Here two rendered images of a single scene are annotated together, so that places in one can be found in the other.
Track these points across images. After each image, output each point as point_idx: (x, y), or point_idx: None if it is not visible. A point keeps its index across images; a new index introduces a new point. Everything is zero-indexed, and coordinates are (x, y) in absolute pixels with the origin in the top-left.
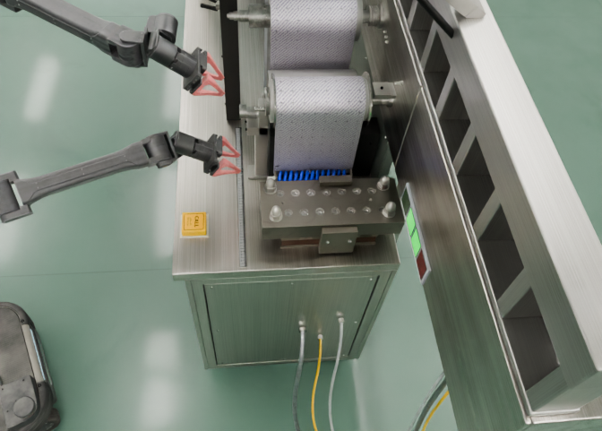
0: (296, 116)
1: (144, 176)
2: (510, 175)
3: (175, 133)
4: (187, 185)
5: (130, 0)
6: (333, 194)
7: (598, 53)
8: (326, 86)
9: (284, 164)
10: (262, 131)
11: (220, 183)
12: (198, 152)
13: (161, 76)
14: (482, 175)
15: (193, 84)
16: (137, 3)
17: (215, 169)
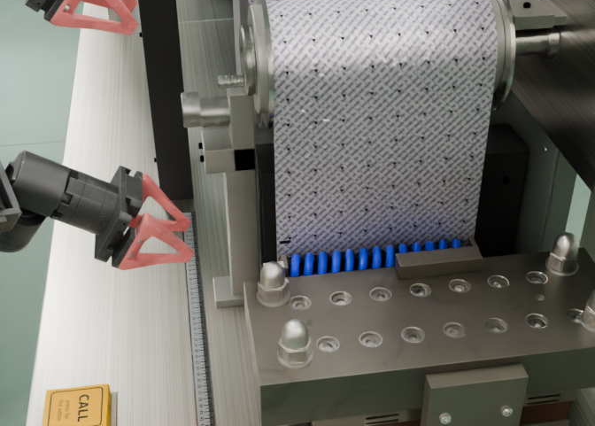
0: (327, 76)
1: (7, 409)
2: None
3: (17, 156)
4: (65, 333)
5: (2, 124)
6: (440, 294)
7: None
8: (393, 1)
9: (304, 234)
10: (241, 158)
11: (149, 321)
12: (78, 201)
13: (51, 230)
14: None
15: None
16: (14, 127)
17: (125, 245)
